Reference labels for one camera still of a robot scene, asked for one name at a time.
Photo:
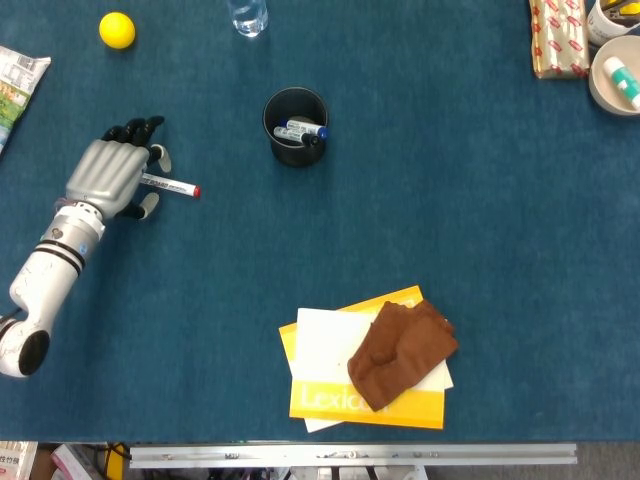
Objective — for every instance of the pink white packet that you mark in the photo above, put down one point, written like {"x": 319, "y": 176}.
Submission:
{"x": 70, "y": 462}

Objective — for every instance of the red whiteboard marker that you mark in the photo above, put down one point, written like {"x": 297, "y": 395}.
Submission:
{"x": 172, "y": 186}

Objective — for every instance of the yellow Lexicon notebook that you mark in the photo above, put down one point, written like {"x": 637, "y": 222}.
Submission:
{"x": 425, "y": 407}

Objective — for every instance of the yellow box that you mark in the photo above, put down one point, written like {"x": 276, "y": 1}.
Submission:
{"x": 115, "y": 462}

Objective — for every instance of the white green snack bag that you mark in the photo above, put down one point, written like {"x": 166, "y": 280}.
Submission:
{"x": 17, "y": 90}

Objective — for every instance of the beige bowl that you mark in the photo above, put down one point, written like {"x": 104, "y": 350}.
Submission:
{"x": 602, "y": 85}

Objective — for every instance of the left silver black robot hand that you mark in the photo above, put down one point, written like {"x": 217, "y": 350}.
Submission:
{"x": 105, "y": 175}

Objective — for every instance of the gold red-printed snack package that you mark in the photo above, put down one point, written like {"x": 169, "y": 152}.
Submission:
{"x": 560, "y": 40}

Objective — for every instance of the aluminium profile rail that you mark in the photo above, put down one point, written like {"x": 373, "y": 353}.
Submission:
{"x": 350, "y": 456}

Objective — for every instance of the white paper sheet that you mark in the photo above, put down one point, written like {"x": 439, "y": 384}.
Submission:
{"x": 325, "y": 345}

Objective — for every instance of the white paper cup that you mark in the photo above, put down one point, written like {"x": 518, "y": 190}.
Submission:
{"x": 602, "y": 27}

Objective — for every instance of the white red printed booklet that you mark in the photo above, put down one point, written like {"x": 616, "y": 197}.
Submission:
{"x": 15, "y": 462}

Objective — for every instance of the brown folded cloth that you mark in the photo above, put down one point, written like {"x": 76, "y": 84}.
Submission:
{"x": 400, "y": 355}

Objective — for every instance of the black marker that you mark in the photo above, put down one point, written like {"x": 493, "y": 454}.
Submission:
{"x": 292, "y": 136}

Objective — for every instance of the yellow ball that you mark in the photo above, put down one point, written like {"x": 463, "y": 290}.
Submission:
{"x": 117, "y": 31}

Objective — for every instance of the yellow black tool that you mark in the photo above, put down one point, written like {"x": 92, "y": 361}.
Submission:
{"x": 620, "y": 6}

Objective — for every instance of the white green glue stick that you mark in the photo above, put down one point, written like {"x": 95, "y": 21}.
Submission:
{"x": 622, "y": 82}

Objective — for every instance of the clear plastic water bottle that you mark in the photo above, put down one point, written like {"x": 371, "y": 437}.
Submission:
{"x": 247, "y": 17}

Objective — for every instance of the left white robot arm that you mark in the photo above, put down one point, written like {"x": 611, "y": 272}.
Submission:
{"x": 45, "y": 280}

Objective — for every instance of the blue whiteboard marker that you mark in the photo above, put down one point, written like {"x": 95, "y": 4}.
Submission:
{"x": 307, "y": 128}

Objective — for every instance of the black mesh pen cup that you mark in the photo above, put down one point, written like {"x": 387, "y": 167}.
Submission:
{"x": 295, "y": 156}

